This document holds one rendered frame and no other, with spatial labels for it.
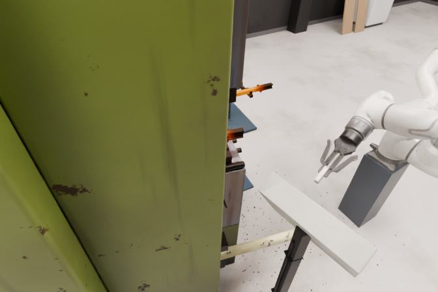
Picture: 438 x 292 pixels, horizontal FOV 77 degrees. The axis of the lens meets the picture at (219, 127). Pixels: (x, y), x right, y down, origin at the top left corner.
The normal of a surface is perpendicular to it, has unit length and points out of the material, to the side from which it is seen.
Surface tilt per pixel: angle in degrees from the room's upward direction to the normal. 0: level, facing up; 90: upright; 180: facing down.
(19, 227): 90
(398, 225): 0
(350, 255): 30
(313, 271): 0
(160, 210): 90
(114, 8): 90
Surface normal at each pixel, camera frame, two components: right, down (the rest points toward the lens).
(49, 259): 0.28, 0.61
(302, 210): -0.36, -0.47
